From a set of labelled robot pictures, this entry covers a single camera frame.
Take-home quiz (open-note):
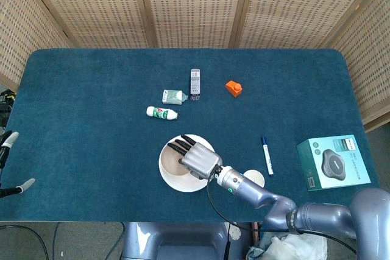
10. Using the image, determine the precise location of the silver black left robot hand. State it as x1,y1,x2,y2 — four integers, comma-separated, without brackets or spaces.
0,131,36,199

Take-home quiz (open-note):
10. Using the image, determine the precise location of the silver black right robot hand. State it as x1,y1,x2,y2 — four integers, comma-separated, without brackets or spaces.
166,134,224,180

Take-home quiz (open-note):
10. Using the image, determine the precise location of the beige bowl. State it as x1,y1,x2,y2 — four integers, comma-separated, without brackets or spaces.
160,137,199,177

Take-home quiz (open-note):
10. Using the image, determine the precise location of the white paper cup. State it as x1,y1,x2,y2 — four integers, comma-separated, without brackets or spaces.
243,170,265,188

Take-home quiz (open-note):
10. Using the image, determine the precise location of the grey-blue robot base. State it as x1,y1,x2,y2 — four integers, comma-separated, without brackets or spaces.
121,222,254,260

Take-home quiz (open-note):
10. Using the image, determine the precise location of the white round plate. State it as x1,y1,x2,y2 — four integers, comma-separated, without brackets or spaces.
158,134,218,193

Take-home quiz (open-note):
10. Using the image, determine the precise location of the white green plastic bottle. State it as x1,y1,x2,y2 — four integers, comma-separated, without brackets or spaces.
146,106,179,121

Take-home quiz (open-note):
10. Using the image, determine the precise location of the blue white marker pen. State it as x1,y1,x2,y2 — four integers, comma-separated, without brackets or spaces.
260,136,274,177

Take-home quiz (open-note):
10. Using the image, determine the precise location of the green white small carton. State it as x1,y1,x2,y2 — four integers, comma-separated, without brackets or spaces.
161,90,187,106

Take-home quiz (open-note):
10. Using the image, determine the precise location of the orange toy block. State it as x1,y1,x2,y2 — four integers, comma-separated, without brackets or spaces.
225,80,244,98

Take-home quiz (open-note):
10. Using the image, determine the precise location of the blue felt table cover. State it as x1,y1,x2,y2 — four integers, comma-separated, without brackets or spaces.
0,47,385,223

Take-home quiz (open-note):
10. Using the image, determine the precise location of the white perforated insole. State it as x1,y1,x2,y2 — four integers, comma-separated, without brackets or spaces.
229,222,241,242

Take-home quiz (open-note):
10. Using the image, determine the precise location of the blue denim cloth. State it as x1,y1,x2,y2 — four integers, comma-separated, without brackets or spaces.
258,229,284,247

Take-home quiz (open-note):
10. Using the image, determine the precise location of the white crumpled cloth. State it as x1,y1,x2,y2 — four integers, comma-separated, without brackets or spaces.
246,232,328,260

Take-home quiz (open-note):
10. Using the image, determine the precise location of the teal speaker box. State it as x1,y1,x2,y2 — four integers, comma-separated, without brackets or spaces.
296,134,372,192

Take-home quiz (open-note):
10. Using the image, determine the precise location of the woven wooden folding screen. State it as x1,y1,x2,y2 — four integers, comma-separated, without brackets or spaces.
0,0,390,133

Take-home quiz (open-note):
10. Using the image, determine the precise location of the black equipment with cables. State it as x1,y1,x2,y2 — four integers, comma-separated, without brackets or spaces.
0,88,16,127

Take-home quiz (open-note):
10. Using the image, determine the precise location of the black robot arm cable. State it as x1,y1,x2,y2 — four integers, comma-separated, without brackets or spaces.
206,177,357,256

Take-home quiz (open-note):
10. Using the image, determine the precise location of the black floor cable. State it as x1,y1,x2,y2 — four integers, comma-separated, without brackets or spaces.
0,225,49,260

